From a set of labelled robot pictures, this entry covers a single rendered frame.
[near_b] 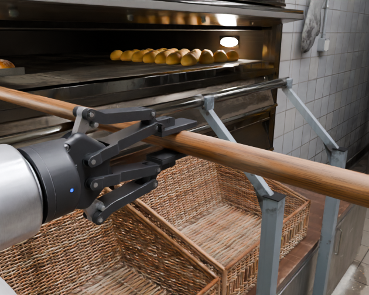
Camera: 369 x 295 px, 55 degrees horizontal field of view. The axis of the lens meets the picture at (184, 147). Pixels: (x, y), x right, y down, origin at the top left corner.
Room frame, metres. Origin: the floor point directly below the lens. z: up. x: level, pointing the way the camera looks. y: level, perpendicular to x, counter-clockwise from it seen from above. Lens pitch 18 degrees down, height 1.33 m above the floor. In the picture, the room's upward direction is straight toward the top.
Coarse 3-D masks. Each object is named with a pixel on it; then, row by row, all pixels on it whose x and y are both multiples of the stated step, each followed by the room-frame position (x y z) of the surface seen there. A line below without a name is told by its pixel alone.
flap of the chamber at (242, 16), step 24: (0, 0) 0.76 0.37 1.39; (24, 0) 0.79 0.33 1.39; (48, 0) 0.83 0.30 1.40; (72, 0) 0.88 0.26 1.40; (96, 0) 0.93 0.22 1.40; (120, 0) 0.99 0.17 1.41; (144, 0) 1.06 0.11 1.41; (192, 24) 1.50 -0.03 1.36; (216, 24) 1.60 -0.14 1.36; (240, 24) 1.72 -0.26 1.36; (264, 24) 1.86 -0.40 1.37
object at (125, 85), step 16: (240, 64) 1.75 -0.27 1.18; (256, 64) 1.84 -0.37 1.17; (272, 64) 1.97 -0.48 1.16; (96, 80) 1.15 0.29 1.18; (112, 80) 1.15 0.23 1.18; (128, 80) 1.19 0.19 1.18; (144, 80) 1.25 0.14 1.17; (160, 80) 1.31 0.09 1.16; (176, 80) 1.37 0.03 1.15; (192, 80) 1.45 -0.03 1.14; (48, 96) 0.97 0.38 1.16; (64, 96) 1.01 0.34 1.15; (80, 96) 1.05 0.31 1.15
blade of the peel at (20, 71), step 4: (0, 68) 1.25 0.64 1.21; (4, 68) 1.26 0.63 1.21; (8, 68) 1.27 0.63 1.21; (12, 68) 1.29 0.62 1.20; (16, 68) 1.30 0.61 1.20; (20, 68) 1.31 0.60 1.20; (24, 68) 1.32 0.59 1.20; (0, 72) 1.25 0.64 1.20; (4, 72) 1.26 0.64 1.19; (8, 72) 1.27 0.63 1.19; (12, 72) 1.28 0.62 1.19; (16, 72) 1.30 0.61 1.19; (20, 72) 1.31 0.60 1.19; (24, 72) 1.32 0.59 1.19; (0, 76) 1.25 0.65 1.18; (4, 76) 1.26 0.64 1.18
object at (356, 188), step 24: (0, 96) 0.78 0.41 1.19; (24, 96) 0.71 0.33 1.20; (72, 120) 0.60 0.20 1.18; (168, 144) 0.44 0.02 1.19; (192, 144) 0.42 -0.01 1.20; (216, 144) 0.40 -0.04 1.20; (240, 144) 0.39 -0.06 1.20; (240, 168) 0.37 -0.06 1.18; (264, 168) 0.35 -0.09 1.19; (288, 168) 0.33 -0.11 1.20; (312, 168) 0.32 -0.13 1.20; (336, 168) 0.32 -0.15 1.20; (336, 192) 0.30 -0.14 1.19; (360, 192) 0.29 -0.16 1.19
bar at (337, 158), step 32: (192, 96) 0.89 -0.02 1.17; (224, 96) 0.96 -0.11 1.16; (288, 96) 1.26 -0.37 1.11; (64, 128) 0.59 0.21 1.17; (96, 128) 0.64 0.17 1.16; (224, 128) 0.87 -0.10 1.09; (320, 128) 1.18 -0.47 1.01; (256, 192) 0.80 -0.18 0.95; (320, 256) 1.13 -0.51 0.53; (320, 288) 1.12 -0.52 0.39
